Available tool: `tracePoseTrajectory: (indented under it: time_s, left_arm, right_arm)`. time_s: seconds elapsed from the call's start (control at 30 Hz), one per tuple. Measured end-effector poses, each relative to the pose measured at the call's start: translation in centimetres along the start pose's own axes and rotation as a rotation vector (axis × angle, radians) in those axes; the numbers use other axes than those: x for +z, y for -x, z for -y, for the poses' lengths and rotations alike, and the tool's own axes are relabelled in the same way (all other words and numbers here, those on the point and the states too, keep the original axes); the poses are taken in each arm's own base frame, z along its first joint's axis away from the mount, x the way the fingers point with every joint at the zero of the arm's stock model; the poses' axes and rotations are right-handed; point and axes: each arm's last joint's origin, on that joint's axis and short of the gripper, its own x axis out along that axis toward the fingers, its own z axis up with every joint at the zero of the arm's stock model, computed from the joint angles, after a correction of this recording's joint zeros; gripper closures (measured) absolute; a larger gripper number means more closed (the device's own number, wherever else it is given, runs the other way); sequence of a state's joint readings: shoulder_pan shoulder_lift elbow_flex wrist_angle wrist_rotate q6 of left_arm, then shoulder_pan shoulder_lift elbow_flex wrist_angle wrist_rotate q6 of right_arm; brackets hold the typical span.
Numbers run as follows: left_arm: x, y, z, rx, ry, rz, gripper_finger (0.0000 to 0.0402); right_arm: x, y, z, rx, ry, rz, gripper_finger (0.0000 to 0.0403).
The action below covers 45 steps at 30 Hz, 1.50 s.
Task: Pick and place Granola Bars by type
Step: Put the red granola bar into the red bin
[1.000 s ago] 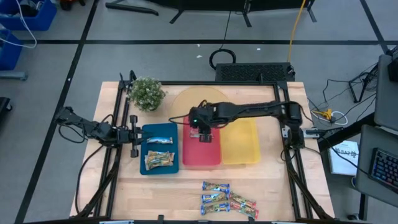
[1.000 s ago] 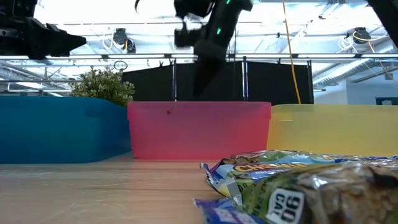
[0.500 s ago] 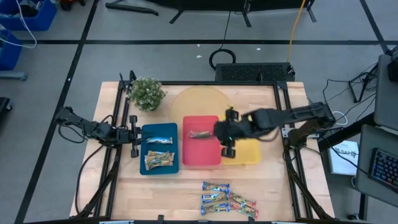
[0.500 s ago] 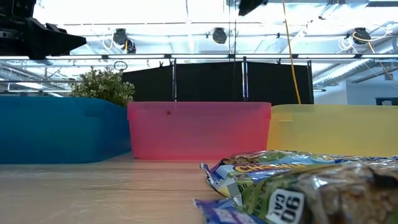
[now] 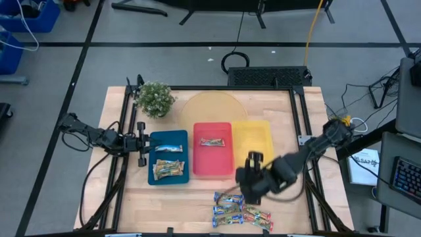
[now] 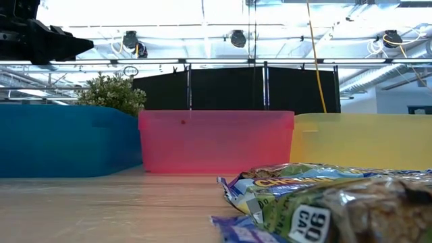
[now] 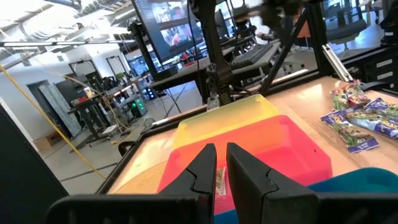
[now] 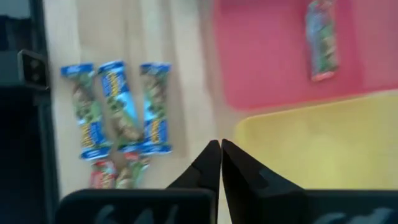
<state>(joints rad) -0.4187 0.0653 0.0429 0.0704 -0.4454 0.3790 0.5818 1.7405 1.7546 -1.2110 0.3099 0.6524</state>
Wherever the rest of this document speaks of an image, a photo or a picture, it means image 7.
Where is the black vertical frame post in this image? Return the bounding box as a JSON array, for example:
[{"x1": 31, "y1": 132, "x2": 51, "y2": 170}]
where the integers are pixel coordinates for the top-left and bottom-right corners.
[
  {"x1": 306, "y1": 0, "x2": 332, "y2": 77},
  {"x1": 189, "y1": 0, "x2": 234, "y2": 106}
]

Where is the purple green granola bar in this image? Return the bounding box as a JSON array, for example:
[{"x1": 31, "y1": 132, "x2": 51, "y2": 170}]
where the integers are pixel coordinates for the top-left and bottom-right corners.
[
  {"x1": 344, "y1": 108, "x2": 398, "y2": 140},
  {"x1": 320, "y1": 107, "x2": 380, "y2": 154},
  {"x1": 363, "y1": 97, "x2": 398, "y2": 119}
]

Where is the red plastic bin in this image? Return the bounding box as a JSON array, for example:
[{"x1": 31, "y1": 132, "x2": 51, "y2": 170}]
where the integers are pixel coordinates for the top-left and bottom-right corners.
[{"x1": 157, "y1": 114, "x2": 333, "y2": 215}]

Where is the large computer monitor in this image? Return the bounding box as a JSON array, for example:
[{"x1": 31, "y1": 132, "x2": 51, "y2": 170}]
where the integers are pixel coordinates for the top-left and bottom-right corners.
[{"x1": 132, "y1": 0, "x2": 215, "y2": 65}]

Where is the grey patterned board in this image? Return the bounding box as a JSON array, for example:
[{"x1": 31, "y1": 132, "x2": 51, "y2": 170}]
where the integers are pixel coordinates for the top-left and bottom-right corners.
[{"x1": 39, "y1": 83, "x2": 81, "y2": 138}]

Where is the black drawer cabinet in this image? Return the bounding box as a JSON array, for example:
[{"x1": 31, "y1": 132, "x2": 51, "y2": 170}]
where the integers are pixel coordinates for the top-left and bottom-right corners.
[{"x1": 341, "y1": 46, "x2": 398, "y2": 94}]

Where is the cardboard box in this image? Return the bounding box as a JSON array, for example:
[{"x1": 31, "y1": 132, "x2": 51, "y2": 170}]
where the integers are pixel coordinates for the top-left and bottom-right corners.
[{"x1": 33, "y1": 133, "x2": 62, "y2": 152}]

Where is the red green granola bar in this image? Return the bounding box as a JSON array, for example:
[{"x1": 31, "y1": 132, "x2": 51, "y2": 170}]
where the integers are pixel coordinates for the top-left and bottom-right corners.
[
  {"x1": 215, "y1": 166, "x2": 228, "y2": 197},
  {"x1": 330, "y1": 80, "x2": 371, "y2": 111}
]

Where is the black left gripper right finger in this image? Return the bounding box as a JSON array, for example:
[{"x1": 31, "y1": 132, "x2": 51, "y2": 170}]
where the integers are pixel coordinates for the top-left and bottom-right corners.
[{"x1": 226, "y1": 142, "x2": 398, "y2": 224}]

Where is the silver aluminium rail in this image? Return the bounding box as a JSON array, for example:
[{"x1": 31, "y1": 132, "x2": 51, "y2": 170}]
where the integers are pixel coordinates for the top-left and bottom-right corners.
[{"x1": 322, "y1": 43, "x2": 354, "y2": 83}]

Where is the green-lit computer case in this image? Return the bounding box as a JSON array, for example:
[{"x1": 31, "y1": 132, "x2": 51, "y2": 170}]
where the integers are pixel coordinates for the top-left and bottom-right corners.
[{"x1": 129, "y1": 97, "x2": 149, "y2": 118}]

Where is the ceiling light bar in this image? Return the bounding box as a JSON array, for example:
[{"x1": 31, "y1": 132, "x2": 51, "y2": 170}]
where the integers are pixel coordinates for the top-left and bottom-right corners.
[{"x1": 0, "y1": 39, "x2": 136, "y2": 47}]

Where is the black keyboard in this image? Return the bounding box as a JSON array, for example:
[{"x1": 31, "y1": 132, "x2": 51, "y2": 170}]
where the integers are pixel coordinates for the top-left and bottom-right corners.
[{"x1": 230, "y1": 42, "x2": 274, "y2": 67}]

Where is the grey office chair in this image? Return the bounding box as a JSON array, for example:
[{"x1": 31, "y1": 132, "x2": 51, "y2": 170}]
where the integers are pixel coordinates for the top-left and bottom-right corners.
[{"x1": 325, "y1": 9, "x2": 369, "y2": 50}]

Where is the black upright panel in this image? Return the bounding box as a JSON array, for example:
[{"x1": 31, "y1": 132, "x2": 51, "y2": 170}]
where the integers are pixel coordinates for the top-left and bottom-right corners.
[{"x1": 0, "y1": 102, "x2": 69, "y2": 224}]

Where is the yellow plastic bin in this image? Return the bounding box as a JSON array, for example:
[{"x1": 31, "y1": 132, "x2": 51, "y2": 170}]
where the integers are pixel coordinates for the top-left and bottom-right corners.
[{"x1": 172, "y1": 93, "x2": 280, "y2": 150}]

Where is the blue plastic bin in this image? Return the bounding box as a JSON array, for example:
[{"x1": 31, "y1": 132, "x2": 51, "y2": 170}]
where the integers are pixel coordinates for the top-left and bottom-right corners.
[{"x1": 214, "y1": 167, "x2": 398, "y2": 224}]

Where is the yellow cable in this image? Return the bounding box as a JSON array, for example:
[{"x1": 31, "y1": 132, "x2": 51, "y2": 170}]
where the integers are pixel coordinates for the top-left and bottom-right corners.
[{"x1": 0, "y1": 63, "x2": 106, "y2": 180}]

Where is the black workbench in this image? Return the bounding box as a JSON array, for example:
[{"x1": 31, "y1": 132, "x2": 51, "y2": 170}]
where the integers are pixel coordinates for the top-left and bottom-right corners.
[{"x1": 67, "y1": 93, "x2": 131, "y2": 147}]

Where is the black diagonal frame strut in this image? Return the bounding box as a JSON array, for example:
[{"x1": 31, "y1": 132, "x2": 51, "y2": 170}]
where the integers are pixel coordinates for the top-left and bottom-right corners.
[{"x1": 259, "y1": 9, "x2": 310, "y2": 94}]

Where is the black bracket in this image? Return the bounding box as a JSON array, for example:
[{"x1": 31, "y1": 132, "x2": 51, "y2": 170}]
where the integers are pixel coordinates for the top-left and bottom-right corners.
[{"x1": 357, "y1": 80, "x2": 389, "y2": 91}]

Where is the person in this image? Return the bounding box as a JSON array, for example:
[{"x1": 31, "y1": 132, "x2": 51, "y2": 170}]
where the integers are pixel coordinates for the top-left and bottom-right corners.
[{"x1": 256, "y1": 9, "x2": 312, "y2": 41}]

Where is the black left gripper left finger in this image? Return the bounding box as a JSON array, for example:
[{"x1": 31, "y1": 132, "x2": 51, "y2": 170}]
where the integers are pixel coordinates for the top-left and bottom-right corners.
[{"x1": 45, "y1": 143, "x2": 218, "y2": 224}]

